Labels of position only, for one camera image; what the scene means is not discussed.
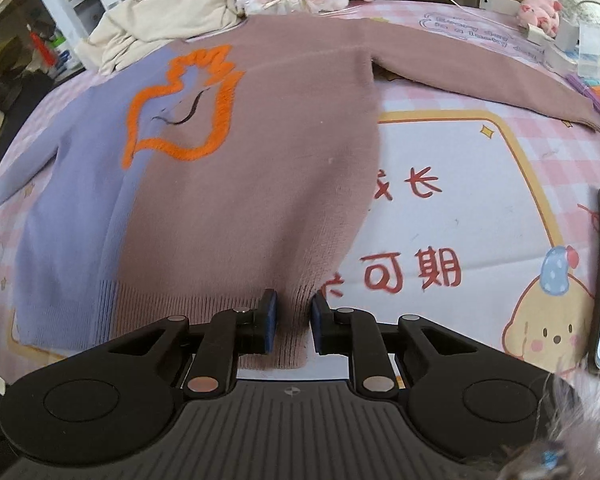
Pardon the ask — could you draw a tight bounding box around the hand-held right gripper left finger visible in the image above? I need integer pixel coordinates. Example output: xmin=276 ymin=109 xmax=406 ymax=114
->
xmin=97 ymin=288 xmax=279 ymax=408

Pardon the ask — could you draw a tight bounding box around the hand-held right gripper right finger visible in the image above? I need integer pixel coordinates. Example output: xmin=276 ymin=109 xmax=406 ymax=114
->
xmin=311 ymin=290 xmax=491 ymax=401

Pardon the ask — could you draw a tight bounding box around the purple and mauve knit sweater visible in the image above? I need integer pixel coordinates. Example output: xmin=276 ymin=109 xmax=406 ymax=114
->
xmin=0 ymin=14 xmax=600 ymax=373

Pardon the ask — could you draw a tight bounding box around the pink checked printed bed sheet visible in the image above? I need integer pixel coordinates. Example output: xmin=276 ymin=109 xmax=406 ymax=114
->
xmin=0 ymin=0 xmax=600 ymax=396

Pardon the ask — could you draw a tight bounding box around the fuzzy grey pink tuft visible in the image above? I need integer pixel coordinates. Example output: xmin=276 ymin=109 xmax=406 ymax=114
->
xmin=490 ymin=370 xmax=600 ymax=480

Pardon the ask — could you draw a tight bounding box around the cream cloth garment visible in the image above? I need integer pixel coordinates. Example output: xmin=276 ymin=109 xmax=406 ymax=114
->
xmin=75 ymin=0 xmax=243 ymax=73

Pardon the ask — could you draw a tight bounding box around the small pink plush toy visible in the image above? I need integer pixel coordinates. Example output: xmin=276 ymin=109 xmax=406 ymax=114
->
xmin=517 ymin=0 xmax=563 ymax=38

